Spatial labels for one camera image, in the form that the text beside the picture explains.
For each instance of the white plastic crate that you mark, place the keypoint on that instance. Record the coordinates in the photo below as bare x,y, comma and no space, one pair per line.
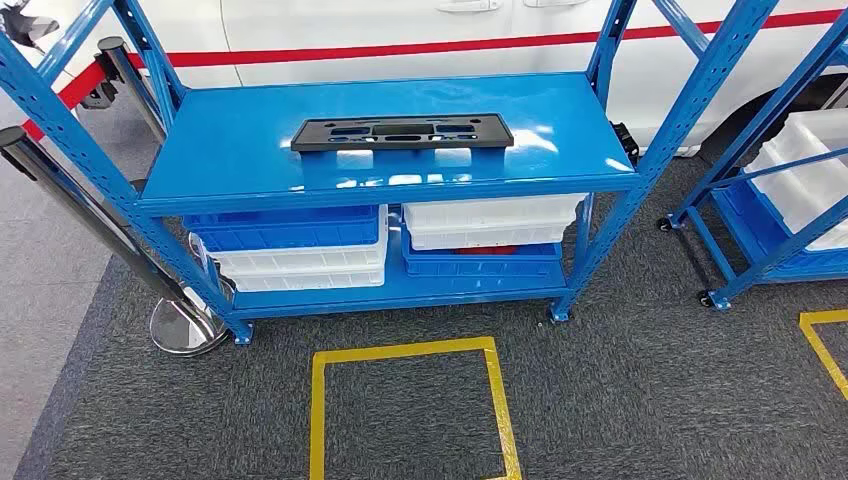
298,260
490,238
305,281
808,182
490,212

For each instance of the blue metal shelf rack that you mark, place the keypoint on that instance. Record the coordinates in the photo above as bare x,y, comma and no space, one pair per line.
232,146

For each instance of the short red barrier belt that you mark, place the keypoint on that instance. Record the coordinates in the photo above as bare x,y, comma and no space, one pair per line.
73,93

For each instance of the black plastic plate part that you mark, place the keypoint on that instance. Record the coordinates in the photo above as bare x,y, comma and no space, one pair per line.
311,139

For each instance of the white car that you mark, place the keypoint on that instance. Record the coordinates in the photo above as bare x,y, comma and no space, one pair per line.
397,26

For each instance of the black caster wheel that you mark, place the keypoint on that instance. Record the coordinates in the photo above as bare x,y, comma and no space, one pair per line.
664,224
705,299

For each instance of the stanchion with chrome base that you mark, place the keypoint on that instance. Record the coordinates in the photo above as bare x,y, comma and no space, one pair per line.
185,328

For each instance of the red item in crate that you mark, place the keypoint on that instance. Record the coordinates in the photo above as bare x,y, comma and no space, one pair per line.
487,251

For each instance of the long red barrier belt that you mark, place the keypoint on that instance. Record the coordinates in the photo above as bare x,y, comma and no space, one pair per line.
397,50

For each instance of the black bracket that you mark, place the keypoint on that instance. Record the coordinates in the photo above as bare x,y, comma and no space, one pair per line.
626,142

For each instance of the blue shelf rack with casters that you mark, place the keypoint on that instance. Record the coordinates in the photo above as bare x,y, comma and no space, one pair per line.
782,254

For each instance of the stanchion with belt cassette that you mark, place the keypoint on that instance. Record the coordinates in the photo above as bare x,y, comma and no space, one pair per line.
129,86

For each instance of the blue plastic crate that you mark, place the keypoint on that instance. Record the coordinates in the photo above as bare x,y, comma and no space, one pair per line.
477,266
285,235
755,225

